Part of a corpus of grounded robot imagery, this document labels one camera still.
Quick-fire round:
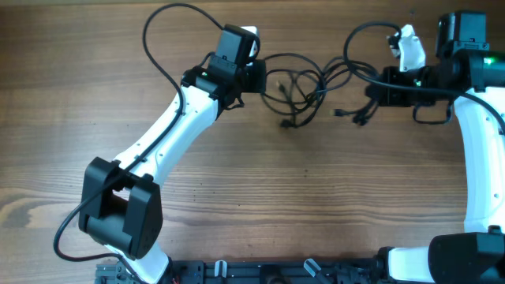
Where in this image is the black usb cable bundle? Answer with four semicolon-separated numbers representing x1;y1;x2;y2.
260;52;382;129

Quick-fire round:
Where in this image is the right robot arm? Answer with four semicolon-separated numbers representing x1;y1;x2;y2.
367;11;504;283

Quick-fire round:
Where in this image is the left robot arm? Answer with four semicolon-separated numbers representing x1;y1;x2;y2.
78;24;266;283

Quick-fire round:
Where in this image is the left black camera cable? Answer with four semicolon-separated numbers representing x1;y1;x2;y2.
53;2;226;284

